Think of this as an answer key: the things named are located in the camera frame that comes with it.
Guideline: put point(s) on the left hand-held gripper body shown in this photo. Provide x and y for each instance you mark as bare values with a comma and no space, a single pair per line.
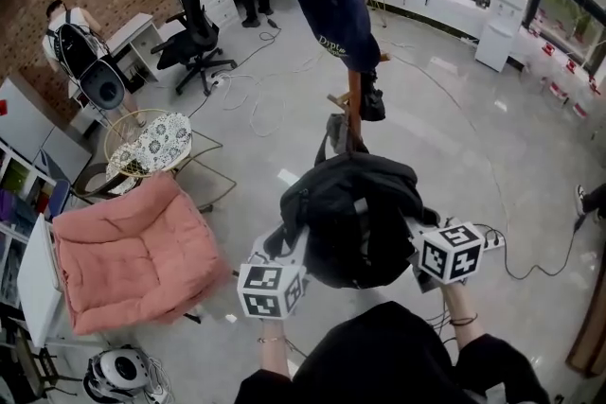
265,286

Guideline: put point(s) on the white water dispenser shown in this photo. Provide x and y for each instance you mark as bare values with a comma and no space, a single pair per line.
501,26

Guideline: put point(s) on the person's left forearm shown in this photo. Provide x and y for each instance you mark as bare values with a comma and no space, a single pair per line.
273,352

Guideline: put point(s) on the grey bag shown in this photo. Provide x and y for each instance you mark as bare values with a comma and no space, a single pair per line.
337,132

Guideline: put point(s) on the wooden coat rack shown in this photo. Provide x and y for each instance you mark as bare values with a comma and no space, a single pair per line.
348,61

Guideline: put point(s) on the navy blue garment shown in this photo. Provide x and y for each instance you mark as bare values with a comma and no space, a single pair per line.
337,14

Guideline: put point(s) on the pink cushioned armchair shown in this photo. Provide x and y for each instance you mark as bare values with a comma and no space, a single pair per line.
137,253

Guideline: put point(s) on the white window ledge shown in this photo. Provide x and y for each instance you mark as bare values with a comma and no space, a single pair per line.
473,14

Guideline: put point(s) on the white shelf unit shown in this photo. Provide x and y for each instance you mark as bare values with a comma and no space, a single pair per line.
21,222

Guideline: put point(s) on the white power strip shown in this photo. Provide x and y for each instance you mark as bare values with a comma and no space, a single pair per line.
490,242

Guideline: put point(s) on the white headset device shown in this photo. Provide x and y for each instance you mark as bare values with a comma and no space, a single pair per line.
120,371

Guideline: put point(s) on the black office chair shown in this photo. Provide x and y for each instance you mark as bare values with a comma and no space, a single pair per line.
194,33

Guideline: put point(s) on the small black bag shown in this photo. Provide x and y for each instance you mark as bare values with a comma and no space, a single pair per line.
371,97

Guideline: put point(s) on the person's right forearm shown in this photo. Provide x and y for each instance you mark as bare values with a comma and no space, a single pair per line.
463,319

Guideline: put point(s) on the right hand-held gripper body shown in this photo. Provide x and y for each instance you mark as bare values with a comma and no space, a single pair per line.
450,253

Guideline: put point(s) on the white folding board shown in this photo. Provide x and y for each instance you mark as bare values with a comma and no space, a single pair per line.
40,279

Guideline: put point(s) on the person's black top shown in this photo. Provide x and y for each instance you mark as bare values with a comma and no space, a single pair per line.
393,359

